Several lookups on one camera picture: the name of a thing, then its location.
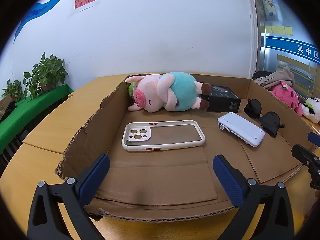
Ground black sunglasses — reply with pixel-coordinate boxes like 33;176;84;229
244;99;285;138

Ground white power bank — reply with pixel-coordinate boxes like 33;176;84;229
217;112;265;147

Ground black charger box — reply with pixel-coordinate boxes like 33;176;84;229
201;86;241;113

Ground white clear phone case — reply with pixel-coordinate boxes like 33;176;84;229
121;120;206;152

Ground pink pig plush teal shirt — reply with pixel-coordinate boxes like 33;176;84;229
125;72;212;113

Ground white panda plush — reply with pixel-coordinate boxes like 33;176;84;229
302;97;320;123

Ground pink strawberry bear plush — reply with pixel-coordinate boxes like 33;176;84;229
270;81;303;116

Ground beige folded cloth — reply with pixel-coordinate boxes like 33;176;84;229
252;66;295;90

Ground green covered bench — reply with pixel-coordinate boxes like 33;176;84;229
1;85;73;152

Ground small cardboard box on bench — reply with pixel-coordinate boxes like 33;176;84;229
0;95;12;120

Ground cardboard tray box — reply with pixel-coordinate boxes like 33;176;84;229
55;74;316;222

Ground small potted plant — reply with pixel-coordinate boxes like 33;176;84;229
1;79;24;102

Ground potted green plant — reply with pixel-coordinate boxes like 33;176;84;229
23;52;68;99

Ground blue wave wall decal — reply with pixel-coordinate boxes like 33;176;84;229
14;0;61;41

